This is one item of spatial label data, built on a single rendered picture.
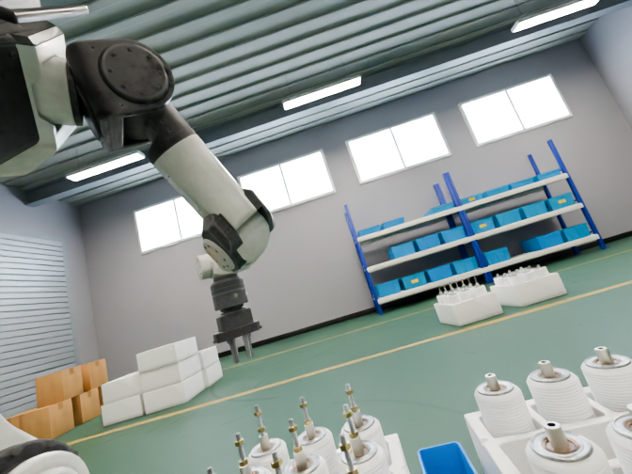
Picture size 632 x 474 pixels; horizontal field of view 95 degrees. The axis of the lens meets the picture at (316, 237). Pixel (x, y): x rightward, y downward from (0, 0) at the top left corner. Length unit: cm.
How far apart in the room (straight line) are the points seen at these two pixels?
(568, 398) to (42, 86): 104
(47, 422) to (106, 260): 407
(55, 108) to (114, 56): 11
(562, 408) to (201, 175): 84
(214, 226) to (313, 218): 537
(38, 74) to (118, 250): 702
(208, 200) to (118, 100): 18
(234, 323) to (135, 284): 639
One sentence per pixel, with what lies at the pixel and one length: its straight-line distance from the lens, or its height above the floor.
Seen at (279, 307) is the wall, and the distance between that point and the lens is 582.
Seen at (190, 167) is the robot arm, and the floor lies 81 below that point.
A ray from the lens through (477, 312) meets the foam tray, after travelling 283.
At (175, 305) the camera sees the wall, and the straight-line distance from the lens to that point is 664.
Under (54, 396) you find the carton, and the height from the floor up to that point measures 37.
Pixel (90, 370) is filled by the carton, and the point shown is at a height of 51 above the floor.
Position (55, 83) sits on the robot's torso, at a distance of 55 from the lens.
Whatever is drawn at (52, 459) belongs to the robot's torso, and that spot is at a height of 48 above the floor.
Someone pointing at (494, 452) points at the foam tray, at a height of 18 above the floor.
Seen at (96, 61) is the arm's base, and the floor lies 93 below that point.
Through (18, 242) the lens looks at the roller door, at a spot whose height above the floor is 287.
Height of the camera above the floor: 56
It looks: 11 degrees up
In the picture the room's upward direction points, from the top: 17 degrees counter-clockwise
